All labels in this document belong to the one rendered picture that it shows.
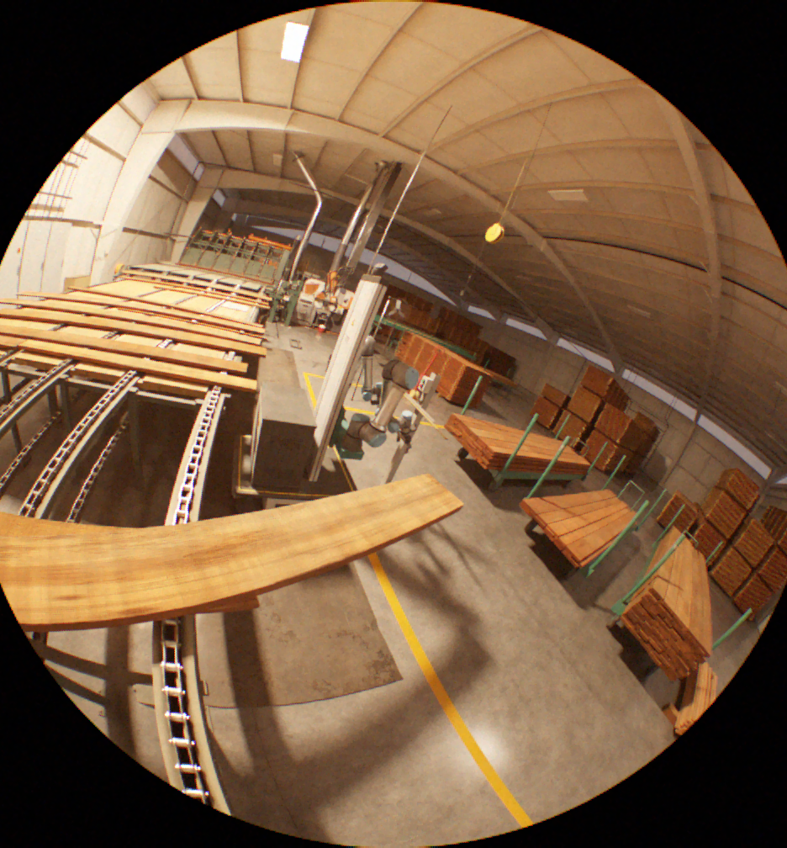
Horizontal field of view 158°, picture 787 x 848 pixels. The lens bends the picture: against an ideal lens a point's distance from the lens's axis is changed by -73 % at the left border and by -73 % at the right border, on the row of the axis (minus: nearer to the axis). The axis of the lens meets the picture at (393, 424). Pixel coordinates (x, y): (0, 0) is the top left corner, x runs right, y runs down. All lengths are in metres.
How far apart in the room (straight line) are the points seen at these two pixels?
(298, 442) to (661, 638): 3.24
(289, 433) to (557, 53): 6.52
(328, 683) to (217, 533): 1.08
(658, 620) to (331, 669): 2.48
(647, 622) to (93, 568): 3.23
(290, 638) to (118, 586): 1.12
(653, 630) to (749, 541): 8.02
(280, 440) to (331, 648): 1.26
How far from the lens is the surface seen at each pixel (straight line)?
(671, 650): 3.02
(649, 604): 2.84
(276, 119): 10.12
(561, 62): 6.32
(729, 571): 10.75
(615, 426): 10.60
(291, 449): 1.80
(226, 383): 1.95
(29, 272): 7.71
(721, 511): 10.38
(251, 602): 0.85
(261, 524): 0.96
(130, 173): 10.74
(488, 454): 3.41
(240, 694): 1.65
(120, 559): 0.90
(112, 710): 1.78
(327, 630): 1.81
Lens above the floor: 1.65
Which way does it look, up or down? 22 degrees down
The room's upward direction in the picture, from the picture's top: 24 degrees clockwise
